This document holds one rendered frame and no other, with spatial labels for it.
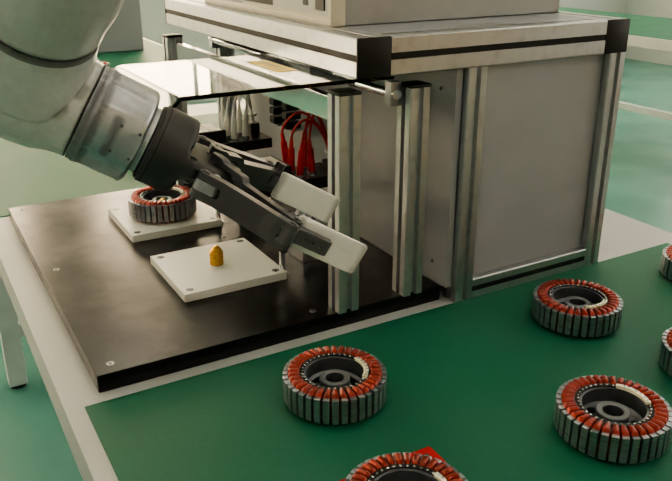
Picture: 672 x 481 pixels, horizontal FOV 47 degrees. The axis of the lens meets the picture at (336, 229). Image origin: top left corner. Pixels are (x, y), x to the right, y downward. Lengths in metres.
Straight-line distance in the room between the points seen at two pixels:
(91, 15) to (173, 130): 0.14
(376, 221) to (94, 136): 0.60
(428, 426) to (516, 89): 0.47
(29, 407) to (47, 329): 1.28
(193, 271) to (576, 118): 0.58
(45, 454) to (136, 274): 1.07
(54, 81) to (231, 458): 0.38
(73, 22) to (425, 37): 0.45
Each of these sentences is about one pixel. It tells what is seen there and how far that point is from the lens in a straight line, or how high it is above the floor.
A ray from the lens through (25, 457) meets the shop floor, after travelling 2.15.
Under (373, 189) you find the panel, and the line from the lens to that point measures 1.17.
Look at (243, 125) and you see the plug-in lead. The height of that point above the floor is 0.92.
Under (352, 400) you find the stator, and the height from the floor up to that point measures 0.78.
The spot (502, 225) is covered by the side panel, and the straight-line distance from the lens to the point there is 1.10.
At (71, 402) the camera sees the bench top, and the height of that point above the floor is 0.75.
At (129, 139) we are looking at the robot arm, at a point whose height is 1.06.
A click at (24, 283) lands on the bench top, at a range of 1.21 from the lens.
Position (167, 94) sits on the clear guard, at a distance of 0.86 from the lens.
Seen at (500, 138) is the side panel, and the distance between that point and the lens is 1.05.
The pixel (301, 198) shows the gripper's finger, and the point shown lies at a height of 0.96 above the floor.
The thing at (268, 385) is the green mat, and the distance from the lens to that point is 0.88.
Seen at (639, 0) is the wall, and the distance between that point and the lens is 8.74.
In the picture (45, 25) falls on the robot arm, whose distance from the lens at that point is 0.61.
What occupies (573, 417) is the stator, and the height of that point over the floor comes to 0.78.
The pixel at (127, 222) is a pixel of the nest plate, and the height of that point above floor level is 0.78.
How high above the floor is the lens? 1.22
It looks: 21 degrees down
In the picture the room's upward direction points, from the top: straight up
